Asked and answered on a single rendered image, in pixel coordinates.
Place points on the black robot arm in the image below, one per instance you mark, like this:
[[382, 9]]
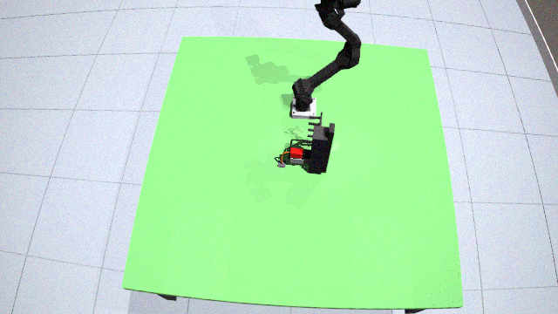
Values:
[[346, 58]]

